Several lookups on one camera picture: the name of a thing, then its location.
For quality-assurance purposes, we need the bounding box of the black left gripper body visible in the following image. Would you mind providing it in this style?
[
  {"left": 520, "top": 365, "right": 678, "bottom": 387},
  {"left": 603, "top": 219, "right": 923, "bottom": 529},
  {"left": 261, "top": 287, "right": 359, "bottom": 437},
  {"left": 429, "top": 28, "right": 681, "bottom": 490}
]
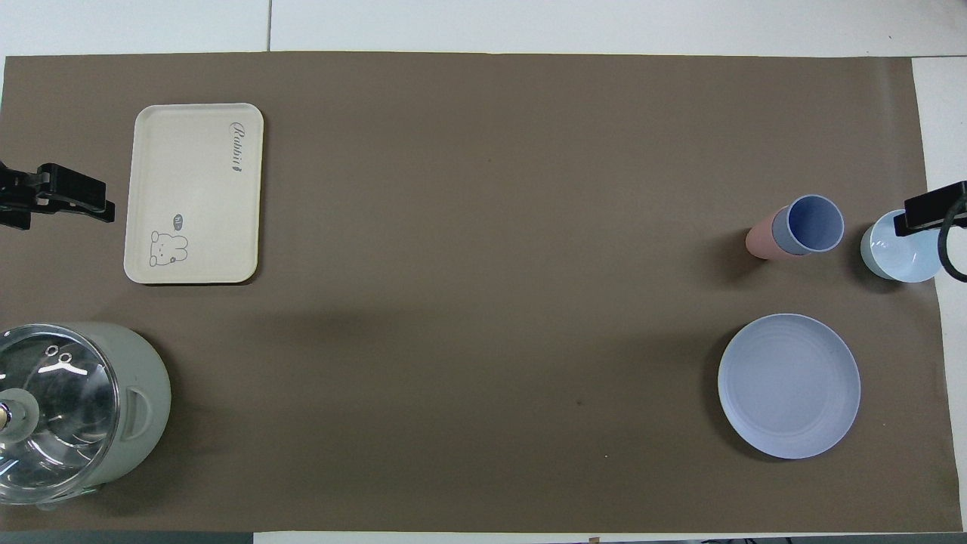
[{"left": 0, "top": 162, "right": 39, "bottom": 230}]

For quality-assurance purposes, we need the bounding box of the blue plastic cup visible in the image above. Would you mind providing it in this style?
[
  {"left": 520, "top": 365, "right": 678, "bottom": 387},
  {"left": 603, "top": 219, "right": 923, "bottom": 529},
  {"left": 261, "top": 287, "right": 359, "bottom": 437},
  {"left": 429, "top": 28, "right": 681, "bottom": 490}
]
[{"left": 771, "top": 195, "right": 845, "bottom": 256}]

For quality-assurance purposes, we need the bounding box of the pink plastic cup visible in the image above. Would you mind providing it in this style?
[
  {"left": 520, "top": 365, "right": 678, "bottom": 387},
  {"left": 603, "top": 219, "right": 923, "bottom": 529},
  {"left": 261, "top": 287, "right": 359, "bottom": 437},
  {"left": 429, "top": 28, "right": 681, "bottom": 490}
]
[{"left": 746, "top": 211, "right": 790, "bottom": 261}]

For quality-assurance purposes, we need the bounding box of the light blue cup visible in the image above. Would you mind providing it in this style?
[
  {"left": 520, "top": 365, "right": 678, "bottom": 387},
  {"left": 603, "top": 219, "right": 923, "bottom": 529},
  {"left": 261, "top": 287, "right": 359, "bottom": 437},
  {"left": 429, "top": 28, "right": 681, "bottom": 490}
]
[{"left": 860, "top": 209, "right": 946, "bottom": 284}]

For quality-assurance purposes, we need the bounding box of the cream tray with rabbit print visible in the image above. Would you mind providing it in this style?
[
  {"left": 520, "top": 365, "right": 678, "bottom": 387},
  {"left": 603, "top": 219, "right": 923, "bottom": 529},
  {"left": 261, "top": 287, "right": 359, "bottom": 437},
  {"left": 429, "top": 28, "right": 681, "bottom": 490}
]
[{"left": 123, "top": 103, "right": 264, "bottom": 285}]

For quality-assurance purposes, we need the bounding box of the pale green electric pot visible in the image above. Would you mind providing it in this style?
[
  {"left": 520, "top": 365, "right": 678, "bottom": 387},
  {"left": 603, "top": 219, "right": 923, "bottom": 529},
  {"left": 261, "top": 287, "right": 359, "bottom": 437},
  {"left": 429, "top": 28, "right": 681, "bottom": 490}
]
[{"left": 0, "top": 321, "right": 172, "bottom": 505}]

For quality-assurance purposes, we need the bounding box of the blue round plate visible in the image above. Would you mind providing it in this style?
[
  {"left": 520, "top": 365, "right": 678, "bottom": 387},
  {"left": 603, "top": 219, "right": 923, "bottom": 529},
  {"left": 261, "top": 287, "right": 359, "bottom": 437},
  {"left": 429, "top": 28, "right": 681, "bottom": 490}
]
[{"left": 717, "top": 313, "right": 862, "bottom": 460}]

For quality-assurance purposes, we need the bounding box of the clear glass pot lid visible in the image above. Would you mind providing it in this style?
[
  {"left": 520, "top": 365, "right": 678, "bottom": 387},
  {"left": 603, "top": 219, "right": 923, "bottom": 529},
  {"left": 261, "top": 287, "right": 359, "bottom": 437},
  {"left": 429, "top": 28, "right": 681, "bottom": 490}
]
[{"left": 0, "top": 325, "right": 121, "bottom": 505}]

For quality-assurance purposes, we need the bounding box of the brown paper table mat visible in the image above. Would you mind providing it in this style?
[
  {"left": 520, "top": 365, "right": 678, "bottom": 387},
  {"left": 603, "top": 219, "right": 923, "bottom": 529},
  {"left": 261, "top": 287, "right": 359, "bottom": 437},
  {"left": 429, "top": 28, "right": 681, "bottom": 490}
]
[{"left": 0, "top": 51, "right": 964, "bottom": 533}]

